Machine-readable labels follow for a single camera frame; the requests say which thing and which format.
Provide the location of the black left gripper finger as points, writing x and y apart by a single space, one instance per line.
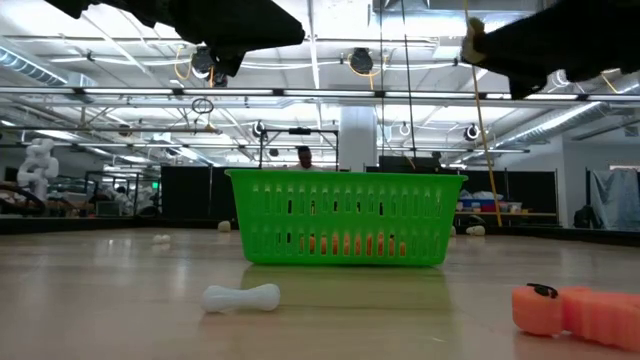
275 27

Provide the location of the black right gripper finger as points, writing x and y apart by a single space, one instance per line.
525 45

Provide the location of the beige toy skull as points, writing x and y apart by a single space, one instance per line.
224 226
472 40
453 231
476 230

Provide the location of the white toy bone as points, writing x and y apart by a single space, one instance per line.
240 298
161 239

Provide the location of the person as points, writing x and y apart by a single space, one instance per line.
121 195
303 157

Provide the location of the white square pillar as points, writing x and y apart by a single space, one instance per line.
357 140

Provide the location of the black partition panel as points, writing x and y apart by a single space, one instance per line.
540 190
200 195

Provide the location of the grey hanging cloth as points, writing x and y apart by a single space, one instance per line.
615 197

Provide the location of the shelf with colourful boxes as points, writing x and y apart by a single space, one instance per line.
487 205

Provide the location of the black screen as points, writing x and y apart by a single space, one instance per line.
400 164

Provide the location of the black bag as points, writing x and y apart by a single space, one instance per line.
582 218

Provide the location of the white humanoid robot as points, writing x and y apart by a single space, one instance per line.
37 165

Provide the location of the green plastic basket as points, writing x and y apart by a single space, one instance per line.
350 220

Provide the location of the grey ventilation duct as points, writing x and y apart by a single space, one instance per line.
575 117
30 65

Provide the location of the black metal stand frame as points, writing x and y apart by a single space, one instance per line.
299 131

